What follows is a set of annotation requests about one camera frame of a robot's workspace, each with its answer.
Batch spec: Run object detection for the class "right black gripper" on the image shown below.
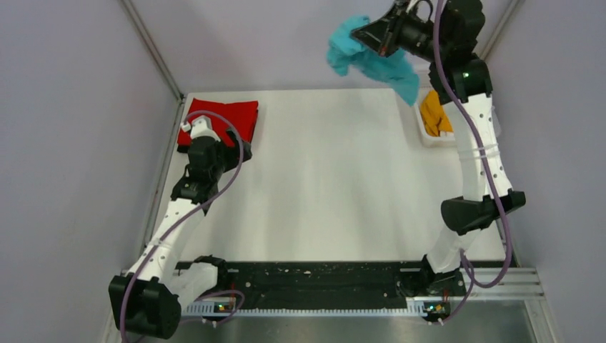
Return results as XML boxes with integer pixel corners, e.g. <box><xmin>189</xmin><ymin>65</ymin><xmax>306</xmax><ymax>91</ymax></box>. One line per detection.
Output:
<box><xmin>352</xmin><ymin>0</ymin><xmax>449</xmax><ymax>63</ymax></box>

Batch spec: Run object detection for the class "teal t shirt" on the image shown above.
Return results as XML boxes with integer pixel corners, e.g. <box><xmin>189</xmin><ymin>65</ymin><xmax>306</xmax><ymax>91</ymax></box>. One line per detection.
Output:
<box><xmin>326</xmin><ymin>15</ymin><xmax>420</xmax><ymax>106</ymax></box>

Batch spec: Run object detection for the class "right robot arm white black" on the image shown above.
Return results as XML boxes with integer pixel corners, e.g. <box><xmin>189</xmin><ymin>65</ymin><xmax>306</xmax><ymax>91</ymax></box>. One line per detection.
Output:
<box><xmin>351</xmin><ymin>1</ymin><xmax>526</xmax><ymax>294</ymax></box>

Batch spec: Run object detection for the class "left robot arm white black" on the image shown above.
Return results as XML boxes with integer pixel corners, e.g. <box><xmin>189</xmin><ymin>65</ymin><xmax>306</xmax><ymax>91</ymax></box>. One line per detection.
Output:
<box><xmin>109</xmin><ymin>129</ymin><xmax>252</xmax><ymax>342</ymax></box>

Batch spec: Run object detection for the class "folded red t shirt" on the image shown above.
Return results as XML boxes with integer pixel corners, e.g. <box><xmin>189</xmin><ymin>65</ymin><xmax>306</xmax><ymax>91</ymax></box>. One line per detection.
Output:
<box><xmin>177</xmin><ymin>98</ymin><xmax>259</xmax><ymax>153</ymax></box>

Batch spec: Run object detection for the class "orange t shirt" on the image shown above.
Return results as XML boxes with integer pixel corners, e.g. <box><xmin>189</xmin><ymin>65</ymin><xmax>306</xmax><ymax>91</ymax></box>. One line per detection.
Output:
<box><xmin>419</xmin><ymin>90</ymin><xmax>454</xmax><ymax>137</ymax></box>

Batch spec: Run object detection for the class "white plastic basket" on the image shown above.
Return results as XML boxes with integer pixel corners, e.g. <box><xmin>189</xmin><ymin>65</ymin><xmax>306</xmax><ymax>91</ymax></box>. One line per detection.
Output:
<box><xmin>412</xmin><ymin>71</ymin><xmax>503</xmax><ymax>149</ymax></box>

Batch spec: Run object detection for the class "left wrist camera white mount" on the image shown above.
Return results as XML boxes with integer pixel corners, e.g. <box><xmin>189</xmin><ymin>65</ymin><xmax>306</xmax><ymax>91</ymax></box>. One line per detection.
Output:
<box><xmin>181</xmin><ymin>116</ymin><xmax>221</xmax><ymax>141</ymax></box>

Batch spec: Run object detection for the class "white cable duct strip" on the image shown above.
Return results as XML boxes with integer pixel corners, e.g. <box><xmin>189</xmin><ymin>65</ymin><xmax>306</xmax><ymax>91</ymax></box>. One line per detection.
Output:
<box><xmin>182</xmin><ymin>298</ymin><xmax>428</xmax><ymax>317</ymax></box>

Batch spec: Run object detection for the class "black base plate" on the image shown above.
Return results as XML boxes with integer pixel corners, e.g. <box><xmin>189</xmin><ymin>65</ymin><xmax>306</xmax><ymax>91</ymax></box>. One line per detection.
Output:
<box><xmin>214</xmin><ymin>262</ymin><xmax>466</xmax><ymax>310</ymax></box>

